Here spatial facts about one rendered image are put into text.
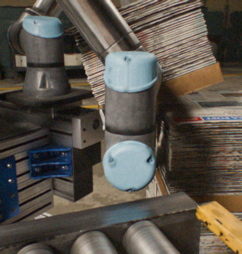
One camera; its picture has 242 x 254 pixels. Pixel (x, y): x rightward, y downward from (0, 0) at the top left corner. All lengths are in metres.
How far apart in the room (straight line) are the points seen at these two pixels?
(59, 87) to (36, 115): 0.12
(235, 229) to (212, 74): 0.48
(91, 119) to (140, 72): 0.58
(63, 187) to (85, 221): 0.69
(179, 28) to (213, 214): 0.48
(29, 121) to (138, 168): 0.72
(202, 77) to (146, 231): 0.47
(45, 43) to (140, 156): 0.69
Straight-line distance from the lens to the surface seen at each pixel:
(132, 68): 0.48
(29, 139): 1.07
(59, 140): 1.10
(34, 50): 1.12
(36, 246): 0.43
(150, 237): 0.43
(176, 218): 0.49
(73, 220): 0.47
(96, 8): 0.62
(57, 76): 1.12
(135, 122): 0.50
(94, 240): 0.43
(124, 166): 0.49
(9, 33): 1.30
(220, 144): 0.83
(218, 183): 0.87
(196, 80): 0.83
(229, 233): 0.42
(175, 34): 0.82
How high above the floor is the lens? 1.04
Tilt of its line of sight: 16 degrees down
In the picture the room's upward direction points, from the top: straight up
